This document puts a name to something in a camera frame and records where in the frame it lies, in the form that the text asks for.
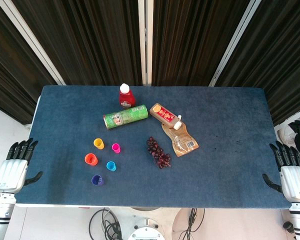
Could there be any purple plastic cup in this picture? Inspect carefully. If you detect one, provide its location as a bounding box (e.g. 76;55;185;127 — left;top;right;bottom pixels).
91;174;106;187

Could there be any blue table cloth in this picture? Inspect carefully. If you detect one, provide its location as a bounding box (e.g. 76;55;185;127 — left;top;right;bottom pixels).
14;85;291;210

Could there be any yellow plastic cup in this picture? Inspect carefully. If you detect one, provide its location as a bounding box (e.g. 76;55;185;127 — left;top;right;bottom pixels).
93;138;106;150

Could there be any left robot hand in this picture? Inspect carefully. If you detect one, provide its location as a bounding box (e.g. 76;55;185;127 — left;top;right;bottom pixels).
0;137;44;195

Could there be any orange plastic cup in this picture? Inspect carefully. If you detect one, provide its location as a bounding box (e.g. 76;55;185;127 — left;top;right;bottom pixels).
84;153;99;166

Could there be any red ketchup bottle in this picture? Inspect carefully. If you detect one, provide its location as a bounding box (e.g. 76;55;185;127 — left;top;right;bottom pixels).
118;83;137;110

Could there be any purple grape bunch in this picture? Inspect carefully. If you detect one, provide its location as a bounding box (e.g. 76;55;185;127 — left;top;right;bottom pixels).
146;136;172;170

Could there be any brown drink bottle red label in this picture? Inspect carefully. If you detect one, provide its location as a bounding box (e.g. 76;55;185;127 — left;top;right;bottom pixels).
149;102;183;131

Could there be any white table frame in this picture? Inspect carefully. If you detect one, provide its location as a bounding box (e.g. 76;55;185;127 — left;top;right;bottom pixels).
14;202;96;209

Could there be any dark slatted panel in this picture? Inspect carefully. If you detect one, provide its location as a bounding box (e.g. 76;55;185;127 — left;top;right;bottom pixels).
151;0;251;87
11;0;143;86
216;0;300;127
0;0;59;126

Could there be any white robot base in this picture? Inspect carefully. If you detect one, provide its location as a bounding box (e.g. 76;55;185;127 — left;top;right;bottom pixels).
126;214;166;240

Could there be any white frame post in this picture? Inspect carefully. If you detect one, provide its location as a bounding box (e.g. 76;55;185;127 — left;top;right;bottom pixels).
137;0;154;87
208;0;258;87
0;0;66;86

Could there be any black cable bundle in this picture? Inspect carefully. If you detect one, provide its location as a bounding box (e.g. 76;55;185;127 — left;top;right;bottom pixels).
177;207;206;240
88;207;123;240

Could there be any brown spout pouch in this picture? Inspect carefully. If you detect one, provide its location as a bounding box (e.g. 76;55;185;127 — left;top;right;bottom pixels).
161;114;199;158

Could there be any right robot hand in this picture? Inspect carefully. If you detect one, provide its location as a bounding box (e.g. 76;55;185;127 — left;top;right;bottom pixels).
261;140;300;204

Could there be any green chips can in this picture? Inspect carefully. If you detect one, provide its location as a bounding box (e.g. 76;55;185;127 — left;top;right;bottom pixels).
102;103;150;131

